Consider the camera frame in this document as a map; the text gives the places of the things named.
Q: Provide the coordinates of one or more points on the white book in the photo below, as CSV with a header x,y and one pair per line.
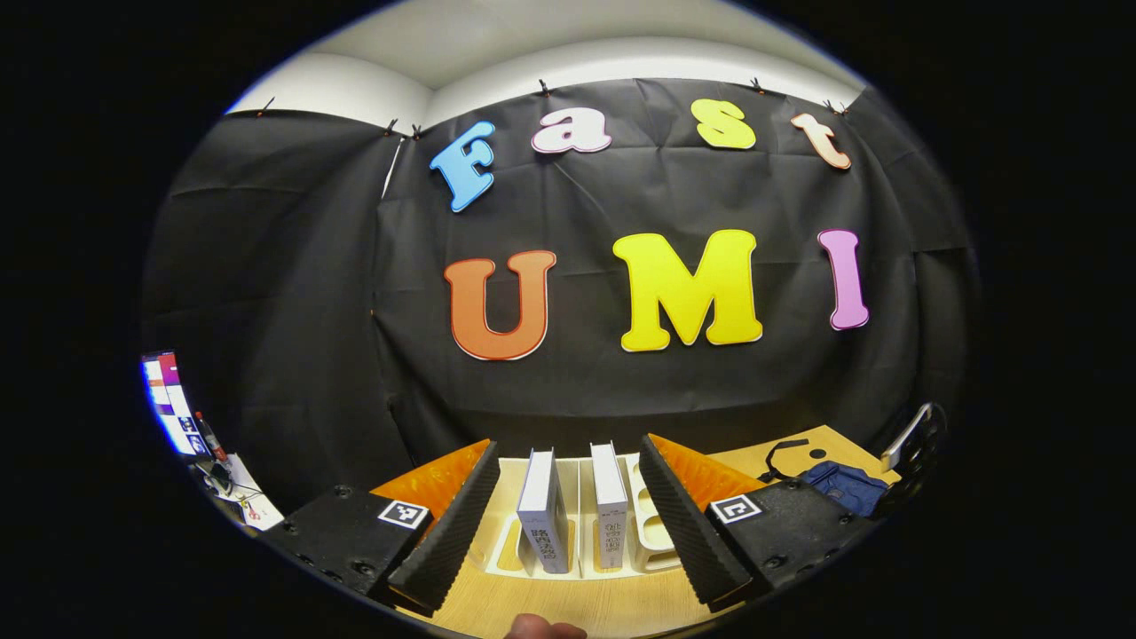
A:
x,y
609,506
541,506

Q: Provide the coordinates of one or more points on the white paper sheet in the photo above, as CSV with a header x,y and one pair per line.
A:
x,y
253,497

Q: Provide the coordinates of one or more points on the blue schoolbag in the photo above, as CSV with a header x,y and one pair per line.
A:
x,y
843,486

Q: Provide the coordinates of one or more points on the white bookshelf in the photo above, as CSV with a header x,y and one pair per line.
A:
x,y
646,541

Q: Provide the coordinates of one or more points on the computer monitor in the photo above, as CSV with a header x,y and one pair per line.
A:
x,y
169,399

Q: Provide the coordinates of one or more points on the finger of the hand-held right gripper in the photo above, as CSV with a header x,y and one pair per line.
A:
x,y
919,461

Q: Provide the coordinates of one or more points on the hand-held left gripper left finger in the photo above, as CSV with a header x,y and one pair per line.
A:
x,y
457,532

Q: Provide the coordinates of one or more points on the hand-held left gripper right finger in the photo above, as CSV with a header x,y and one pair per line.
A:
x,y
683,532

